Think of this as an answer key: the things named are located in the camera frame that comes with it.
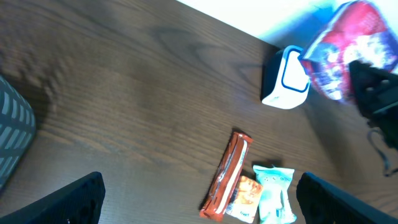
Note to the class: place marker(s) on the purple snack packet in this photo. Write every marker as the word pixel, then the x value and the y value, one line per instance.
pixel 357 31

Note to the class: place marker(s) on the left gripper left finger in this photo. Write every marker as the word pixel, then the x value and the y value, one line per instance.
pixel 78 202

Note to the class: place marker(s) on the orange chocolate wafer bar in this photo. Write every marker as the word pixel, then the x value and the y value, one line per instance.
pixel 226 177

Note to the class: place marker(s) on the teal snack packet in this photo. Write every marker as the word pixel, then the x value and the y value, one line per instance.
pixel 274 205

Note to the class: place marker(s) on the white barcode scanner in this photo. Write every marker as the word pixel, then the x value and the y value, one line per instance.
pixel 285 84

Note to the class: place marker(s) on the small orange snack box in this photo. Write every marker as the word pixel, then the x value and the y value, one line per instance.
pixel 245 200

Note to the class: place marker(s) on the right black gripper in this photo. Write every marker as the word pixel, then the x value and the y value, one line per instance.
pixel 375 92

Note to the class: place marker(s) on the grey plastic mesh basket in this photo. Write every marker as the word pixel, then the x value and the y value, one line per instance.
pixel 18 127

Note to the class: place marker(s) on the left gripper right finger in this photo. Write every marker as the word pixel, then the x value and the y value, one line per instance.
pixel 322 202

